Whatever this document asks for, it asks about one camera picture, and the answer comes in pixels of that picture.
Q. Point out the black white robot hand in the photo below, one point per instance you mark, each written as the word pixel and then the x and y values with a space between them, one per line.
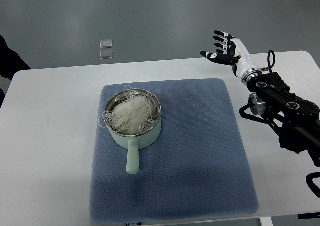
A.
pixel 232 52

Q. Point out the white vermicelli bundle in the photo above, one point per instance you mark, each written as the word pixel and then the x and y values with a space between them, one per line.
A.
pixel 131 112

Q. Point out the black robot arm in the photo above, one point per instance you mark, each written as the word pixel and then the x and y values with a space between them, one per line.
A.
pixel 295 121

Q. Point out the mint green steel pot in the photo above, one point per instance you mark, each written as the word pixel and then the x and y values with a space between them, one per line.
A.
pixel 135 143

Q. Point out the blue textured mat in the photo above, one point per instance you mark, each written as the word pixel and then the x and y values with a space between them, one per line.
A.
pixel 197 167

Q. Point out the lower metal floor plate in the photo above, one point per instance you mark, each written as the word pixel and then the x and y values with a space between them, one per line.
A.
pixel 106 54

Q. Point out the metal floor plate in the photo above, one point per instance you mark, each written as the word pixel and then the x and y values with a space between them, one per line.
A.
pixel 106 54
pixel 106 43

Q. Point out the upper metal floor plate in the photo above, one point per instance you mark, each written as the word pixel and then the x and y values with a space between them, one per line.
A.
pixel 106 43

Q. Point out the black object at left edge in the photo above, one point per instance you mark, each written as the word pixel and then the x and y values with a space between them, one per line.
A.
pixel 10 61

